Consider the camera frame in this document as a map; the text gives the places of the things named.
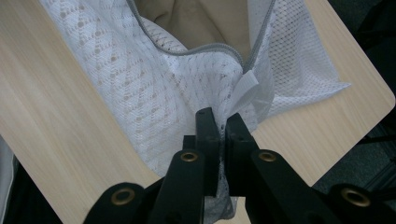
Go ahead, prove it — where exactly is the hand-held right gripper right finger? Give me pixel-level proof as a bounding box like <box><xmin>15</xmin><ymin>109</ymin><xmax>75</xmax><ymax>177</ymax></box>
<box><xmin>224</xmin><ymin>112</ymin><xmax>260</xmax><ymax>198</ymax></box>

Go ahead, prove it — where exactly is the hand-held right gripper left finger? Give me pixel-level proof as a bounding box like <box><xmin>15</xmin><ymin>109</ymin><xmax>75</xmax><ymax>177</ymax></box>
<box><xmin>182</xmin><ymin>106</ymin><xmax>221</xmax><ymax>198</ymax></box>

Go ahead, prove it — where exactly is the white mesh laundry bag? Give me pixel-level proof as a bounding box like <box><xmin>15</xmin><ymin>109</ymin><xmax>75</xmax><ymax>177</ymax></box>
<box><xmin>38</xmin><ymin>0</ymin><xmax>353</xmax><ymax>224</ymax></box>

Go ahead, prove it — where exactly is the beige cloth garment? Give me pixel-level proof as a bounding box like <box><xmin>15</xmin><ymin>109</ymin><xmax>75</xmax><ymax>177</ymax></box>
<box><xmin>134</xmin><ymin>0</ymin><xmax>253</xmax><ymax>60</ymax></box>

